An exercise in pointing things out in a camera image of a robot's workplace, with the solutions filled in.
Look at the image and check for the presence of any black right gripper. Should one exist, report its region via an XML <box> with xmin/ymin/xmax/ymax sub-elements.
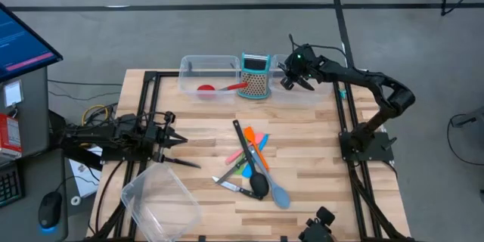
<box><xmin>281</xmin><ymin>44</ymin><xmax>324</xmax><ymax>92</ymax></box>

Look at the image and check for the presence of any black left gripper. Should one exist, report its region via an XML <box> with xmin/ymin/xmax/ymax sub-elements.
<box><xmin>145</xmin><ymin>111</ymin><xmax>201</xmax><ymax>169</ymax></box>

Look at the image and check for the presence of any clear plastic container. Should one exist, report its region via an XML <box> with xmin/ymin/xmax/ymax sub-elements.
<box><xmin>178</xmin><ymin>54</ymin><xmax>242</xmax><ymax>105</ymax></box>
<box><xmin>270</xmin><ymin>53</ymin><xmax>337</xmax><ymax>106</ymax></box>
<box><xmin>120</xmin><ymin>162</ymin><xmax>202</xmax><ymax>242</ymax></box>

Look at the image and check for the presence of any pink silicone spatula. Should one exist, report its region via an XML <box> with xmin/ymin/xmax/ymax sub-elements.
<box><xmin>225</xmin><ymin>132</ymin><xmax>265</xmax><ymax>166</ymax></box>

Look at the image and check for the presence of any orange silicone spatula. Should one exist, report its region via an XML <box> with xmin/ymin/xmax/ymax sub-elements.
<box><xmin>244</xmin><ymin>126</ymin><xmax>270</xmax><ymax>171</ymax></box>

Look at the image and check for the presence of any green silicone spatula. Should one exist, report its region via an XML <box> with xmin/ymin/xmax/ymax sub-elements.
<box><xmin>233</xmin><ymin>160</ymin><xmax>250</xmax><ymax>177</ymax></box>

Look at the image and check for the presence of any red spoon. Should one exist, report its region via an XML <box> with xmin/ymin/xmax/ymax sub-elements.
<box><xmin>196</xmin><ymin>82</ymin><xmax>250</xmax><ymax>101</ymax></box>

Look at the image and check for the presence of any black long-handled spoon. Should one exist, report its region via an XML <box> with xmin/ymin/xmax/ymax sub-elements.
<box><xmin>232</xmin><ymin>119</ymin><xmax>270</xmax><ymax>200</ymax></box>

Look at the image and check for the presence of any teal steel box grater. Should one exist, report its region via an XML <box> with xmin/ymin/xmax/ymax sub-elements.
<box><xmin>237</xmin><ymin>51</ymin><xmax>272</xmax><ymax>101</ymax></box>

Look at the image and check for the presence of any white paper sheet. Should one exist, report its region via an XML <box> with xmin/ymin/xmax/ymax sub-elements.
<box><xmin>70</xmin><ymin>147</ymin><xmax>105</xmax><ymax>200</ymax></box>

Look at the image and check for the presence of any black computer mouse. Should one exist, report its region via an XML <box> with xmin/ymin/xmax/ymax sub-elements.
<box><xmin>37</xmin><ymin>191</ymin><xmax>64</xmax><ymax>231</ymax></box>

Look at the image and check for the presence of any grey cabinet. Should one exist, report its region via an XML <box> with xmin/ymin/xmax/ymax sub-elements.
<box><xmin>0</xmin><ymin>66</ymin><xmax>50</xmax><ymax>160</ymax></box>

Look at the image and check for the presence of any red box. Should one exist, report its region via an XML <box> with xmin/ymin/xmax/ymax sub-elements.
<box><xmin>0</xmin><ymin>113</ymin><xmax>23</xmax><ymax>160</ymax></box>

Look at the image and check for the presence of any grey desk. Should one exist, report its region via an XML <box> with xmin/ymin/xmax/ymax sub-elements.
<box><xmin>0</xmin><ymin>149</ymin><xmax>69</xmax><ymax>242</ymax></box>

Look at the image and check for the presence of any black keyboard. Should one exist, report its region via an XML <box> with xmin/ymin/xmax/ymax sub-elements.
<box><xmin>0</xmin><ymin>162</ymin><xmax>23</xmax><ymax>209</ymax></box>

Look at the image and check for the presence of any monitor with blue screen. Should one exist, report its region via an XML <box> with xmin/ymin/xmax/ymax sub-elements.
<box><xmin>0</xmin><ymin>2</ymin><xmax>64</xmax><ymax>83</ymax></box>

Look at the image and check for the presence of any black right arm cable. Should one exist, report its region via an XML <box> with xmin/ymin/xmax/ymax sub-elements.
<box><xmin>288</xmin><ymin>33</ymin><xmax>347</xmax><ymax>60</ymax></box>

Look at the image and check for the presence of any black aluminium table frame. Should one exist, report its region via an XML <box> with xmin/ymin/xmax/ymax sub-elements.
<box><xmin>85</xmin><ymin>68</ymin><xmax>417</xmax><ymax>242</ymax></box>

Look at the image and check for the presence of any yellow cable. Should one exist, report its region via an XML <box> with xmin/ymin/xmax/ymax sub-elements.
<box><xmin>81</xmin><ymin>104</ymin><xmax>110</xmax><ymax>126</ymax></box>

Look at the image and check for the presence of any black straight floor cable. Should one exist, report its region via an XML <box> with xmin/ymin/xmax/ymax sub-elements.
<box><xmin>47</xmin><ymin>79</ymin><xmax>124</xmax><ymax>87</ymax></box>

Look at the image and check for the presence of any black floor cable loop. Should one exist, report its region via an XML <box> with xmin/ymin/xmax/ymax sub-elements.
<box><xmin>447</xmin><ymin>112</ymin><xmax>484</xmax><ymax>167</ymax></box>

